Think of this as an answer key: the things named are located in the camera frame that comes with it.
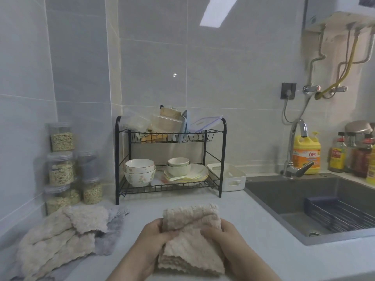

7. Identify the white bowl red rim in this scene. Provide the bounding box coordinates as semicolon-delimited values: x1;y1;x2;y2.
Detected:
125;158;155;174

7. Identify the small cream bowl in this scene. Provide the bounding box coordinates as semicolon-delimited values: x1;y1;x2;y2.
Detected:
167;157;190;168

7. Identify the black wall socket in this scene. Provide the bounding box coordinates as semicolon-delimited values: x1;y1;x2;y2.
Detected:
280;82;297;100

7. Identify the grey braided faucet hose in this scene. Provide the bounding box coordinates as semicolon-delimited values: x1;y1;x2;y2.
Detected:
298;93;313;120

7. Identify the grey fluffy towel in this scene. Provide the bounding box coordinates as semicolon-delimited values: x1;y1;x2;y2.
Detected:
9;207;129;281

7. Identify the person's left hand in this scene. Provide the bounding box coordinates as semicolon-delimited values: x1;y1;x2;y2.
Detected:
133;218;179;278

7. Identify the grey power cable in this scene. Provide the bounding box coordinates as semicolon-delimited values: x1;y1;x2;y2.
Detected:
282;98;292;125

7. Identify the grey corrugated pipe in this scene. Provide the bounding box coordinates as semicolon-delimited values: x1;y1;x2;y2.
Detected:
309;25;327;87
336;26;375;87

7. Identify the yellow gas hose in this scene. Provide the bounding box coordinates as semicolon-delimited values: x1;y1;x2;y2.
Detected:
315;30;359;100

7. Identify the grey blue container lid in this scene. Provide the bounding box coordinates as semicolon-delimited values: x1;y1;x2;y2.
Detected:
179;110;191;142

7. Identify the clear empty jar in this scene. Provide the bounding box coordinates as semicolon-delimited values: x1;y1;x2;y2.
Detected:
77;150;99;182

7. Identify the stainless steel pot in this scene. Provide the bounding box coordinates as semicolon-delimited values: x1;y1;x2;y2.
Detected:
344;120;375;138

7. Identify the cream plate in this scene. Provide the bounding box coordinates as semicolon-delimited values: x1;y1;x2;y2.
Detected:
163;163;209;181

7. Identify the clear lid blue rim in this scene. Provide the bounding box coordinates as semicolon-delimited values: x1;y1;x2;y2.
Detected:
190;115;224;133

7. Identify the white red printed mat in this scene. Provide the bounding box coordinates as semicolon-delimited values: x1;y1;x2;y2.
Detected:
151;172;169;186

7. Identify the white plastic basket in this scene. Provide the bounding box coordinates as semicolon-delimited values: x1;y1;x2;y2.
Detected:
206;163;246;193

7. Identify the dark blue sink rack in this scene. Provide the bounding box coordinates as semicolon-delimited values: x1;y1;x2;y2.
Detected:
304;197;375;233

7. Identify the pale yellow plate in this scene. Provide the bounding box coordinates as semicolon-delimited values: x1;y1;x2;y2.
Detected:
164;175;209;182

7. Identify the white floral bowl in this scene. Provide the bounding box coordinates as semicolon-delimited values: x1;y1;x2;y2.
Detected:
124;168;157;188

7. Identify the grey kitchen sink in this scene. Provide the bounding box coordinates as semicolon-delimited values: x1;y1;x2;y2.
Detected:
244;173;375;246

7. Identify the cream bowl green rim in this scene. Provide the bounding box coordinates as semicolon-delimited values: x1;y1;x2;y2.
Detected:
166;163;191;176

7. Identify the yellow detergent bottle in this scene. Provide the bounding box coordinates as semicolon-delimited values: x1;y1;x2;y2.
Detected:
292;131;322;175

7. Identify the yellow orange cloth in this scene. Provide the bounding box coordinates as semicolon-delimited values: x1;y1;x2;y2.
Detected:
140;133;168;143

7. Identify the black wire dish rack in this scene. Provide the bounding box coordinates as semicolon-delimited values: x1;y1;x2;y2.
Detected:
115;115;228;206

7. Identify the beige fluffy towel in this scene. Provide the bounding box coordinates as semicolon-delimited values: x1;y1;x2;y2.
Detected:
16;205;109;281
158;203;225;276

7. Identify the yellow squeeze bottle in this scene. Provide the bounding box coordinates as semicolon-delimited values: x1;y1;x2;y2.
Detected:
365;144;375;185

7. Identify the person's right hand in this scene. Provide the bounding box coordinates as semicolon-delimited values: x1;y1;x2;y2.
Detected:
200;218;256;273

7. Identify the chrome kitchen faucet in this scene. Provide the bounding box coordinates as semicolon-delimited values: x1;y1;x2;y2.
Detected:
282;119;314;179

